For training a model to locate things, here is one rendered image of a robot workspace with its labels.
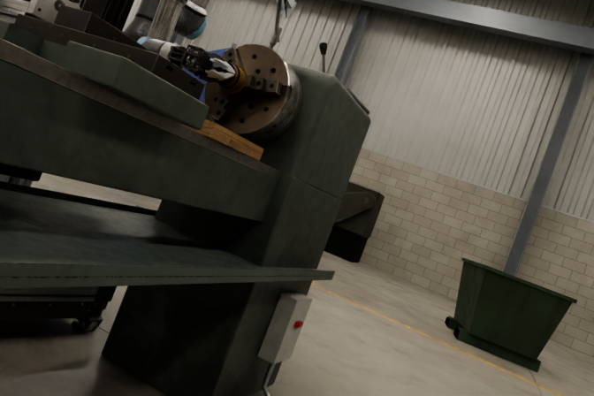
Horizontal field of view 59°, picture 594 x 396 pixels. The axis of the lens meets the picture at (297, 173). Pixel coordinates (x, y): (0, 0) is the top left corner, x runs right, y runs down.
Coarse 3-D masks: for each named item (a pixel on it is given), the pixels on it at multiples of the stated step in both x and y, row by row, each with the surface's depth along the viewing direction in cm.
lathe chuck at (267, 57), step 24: (240, 48) 177; (264, 48) 173; (264, 72) 171; (288, 72) 169; (216, 96) 177; (240, 96) 180; (264, 96) 170; (240, 120) 172; (264, 120) 168; (288, 120) 175
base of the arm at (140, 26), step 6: (138, 18) 206; (144, 18) 205; (150, 18) 206; (132, 24) 205; (138, 24) 204; (144, 24) 205; (150, 24) 206; (126, 30) 205; (132, 30) 204; (138, 30) 204; (144, 30) 205
